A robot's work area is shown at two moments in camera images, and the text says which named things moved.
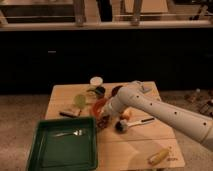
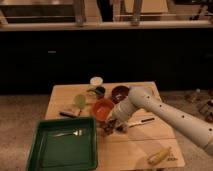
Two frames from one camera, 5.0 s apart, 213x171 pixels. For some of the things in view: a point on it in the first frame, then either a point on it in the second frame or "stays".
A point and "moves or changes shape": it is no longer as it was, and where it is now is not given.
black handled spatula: [74, 115] stays
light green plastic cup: [80, 101] stays
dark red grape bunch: [104, 122] moves or changes shape
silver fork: [76, 132] stays
